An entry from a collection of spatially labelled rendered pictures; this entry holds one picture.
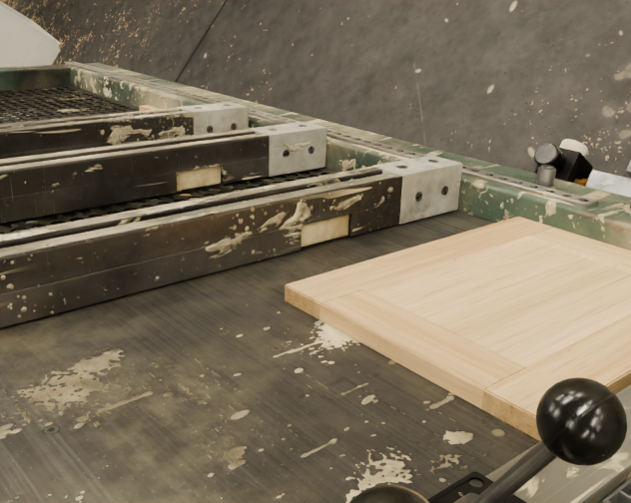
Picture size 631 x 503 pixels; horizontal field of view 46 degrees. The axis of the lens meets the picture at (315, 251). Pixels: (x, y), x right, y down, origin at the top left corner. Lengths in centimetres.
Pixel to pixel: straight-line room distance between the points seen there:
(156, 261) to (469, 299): 33
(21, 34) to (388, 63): 262
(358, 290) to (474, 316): 12
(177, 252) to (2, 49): 396
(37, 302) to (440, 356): 38
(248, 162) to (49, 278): 53
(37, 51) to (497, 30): 301
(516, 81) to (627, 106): 36
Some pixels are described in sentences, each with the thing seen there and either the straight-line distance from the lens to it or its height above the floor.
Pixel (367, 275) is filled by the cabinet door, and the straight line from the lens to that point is 79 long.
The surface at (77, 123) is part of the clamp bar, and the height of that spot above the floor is 121.
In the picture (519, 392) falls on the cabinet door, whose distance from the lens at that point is 61.
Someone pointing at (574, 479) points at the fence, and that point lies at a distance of 49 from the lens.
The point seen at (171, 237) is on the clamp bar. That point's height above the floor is 132.
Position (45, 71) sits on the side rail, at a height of 96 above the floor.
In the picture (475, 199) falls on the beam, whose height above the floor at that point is 89.
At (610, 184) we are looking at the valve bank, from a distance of 119.
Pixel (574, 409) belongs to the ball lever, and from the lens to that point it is 33.
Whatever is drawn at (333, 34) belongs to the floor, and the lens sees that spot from 293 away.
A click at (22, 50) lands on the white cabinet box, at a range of 473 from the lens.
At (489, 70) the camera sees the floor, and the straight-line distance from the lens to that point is 240.
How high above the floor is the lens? 176
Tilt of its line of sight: 45 degrees down
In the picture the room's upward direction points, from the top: 62 degrees counter-clockwise
